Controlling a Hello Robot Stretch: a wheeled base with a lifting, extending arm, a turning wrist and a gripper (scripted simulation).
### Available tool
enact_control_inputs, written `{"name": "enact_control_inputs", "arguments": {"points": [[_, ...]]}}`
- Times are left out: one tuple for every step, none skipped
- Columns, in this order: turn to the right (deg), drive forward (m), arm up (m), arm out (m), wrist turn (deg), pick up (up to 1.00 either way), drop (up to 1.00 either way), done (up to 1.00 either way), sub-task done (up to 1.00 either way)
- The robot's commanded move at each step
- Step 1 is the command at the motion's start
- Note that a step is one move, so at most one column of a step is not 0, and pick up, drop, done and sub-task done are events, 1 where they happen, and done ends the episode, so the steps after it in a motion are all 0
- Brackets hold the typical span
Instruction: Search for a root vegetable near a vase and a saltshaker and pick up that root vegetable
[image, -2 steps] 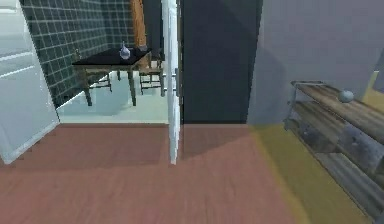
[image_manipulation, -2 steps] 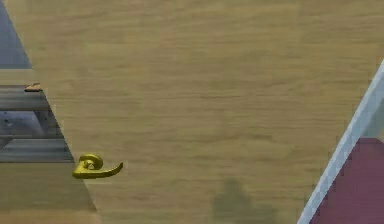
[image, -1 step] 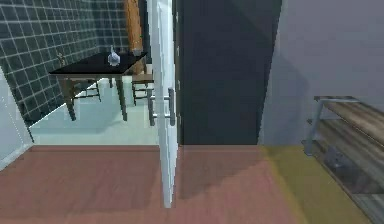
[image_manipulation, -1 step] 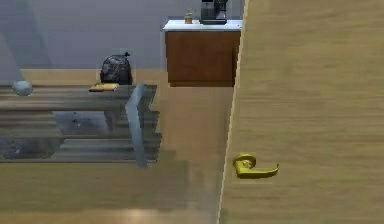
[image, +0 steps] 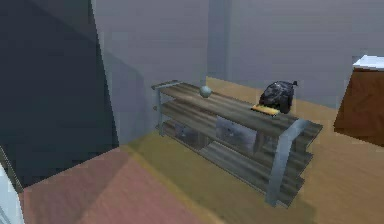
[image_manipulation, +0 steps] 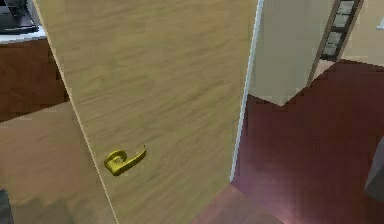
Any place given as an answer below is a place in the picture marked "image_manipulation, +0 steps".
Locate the light wooden room door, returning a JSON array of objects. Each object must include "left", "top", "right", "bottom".
[{"left": 32, "top": 0, "right": 265, "bottom": 224}]

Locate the brown cabinet with white top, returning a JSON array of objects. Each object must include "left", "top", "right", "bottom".
[{"left": 0, "top": 25, "right": 70, "bottom": 124}]

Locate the grey furniture block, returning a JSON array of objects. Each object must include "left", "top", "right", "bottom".
[{"left": 363, "top": 135, "right": 384, "bottom": 204}]

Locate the black appliance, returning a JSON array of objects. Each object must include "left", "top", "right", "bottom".
[{"left": 0, "top": 0, "right": 40, "bottom": 36}]

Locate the dark grey object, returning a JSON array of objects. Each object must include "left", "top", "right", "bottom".
[{"left": 0, "top": 188, "right": 15, "bottom": 224}]

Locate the brass door lever handle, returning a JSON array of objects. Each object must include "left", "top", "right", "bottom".
[{"left": 103, "top": 144, "right": 148, "bottom": 177}]

